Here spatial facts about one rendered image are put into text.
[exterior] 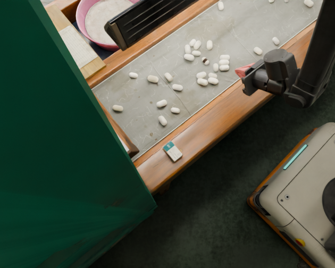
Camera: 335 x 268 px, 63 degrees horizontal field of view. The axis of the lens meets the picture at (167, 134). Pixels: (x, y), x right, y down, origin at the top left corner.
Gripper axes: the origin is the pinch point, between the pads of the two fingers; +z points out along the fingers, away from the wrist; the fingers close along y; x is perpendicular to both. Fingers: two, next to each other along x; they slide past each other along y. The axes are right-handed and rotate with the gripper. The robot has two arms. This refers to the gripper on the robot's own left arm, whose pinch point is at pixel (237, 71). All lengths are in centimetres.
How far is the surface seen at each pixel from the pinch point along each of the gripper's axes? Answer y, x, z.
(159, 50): 9.9, -8.5, 28.5
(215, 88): 4.0, 7.1, 9.8
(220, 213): 19, 92, 24
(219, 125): 13.1, 12.7, -0.7
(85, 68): 36, -17, 33
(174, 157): 32.2, 10.8, -1.4
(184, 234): 43, 89, 28
